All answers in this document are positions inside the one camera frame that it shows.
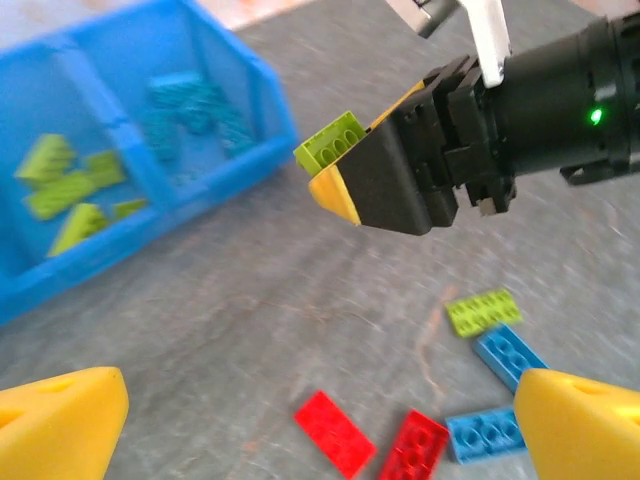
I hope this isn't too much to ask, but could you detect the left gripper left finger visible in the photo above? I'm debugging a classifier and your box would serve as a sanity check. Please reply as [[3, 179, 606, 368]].
[[0, 366, 130, 480]]

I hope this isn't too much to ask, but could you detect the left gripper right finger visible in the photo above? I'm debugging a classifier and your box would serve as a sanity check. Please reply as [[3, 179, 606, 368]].
[[513, 368, 640, 480]]

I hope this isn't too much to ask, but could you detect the green lego brick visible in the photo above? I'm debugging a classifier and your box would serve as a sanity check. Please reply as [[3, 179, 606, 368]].
[[14, 133, 76, 184], [444, 288, 524, 340], [293, 110, 369, 176], [47, 202, 109, 259], [112, 198, 149, 219], [24, 149, 126, 221]]

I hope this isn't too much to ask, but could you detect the red lego brick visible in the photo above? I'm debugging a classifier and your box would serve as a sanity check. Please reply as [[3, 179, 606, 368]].
[[293, 389, 379, 480], [377, 408, 451, 480]]

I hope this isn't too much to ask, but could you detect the blue lego brick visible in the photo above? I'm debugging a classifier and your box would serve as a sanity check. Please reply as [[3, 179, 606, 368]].
[[472, 323, 551, 394], [444, 405, 529, 466]]

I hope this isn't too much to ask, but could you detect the blue three-compartment plastic bin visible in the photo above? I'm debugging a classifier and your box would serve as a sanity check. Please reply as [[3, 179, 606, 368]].
[[0, 0, 301, 326]]

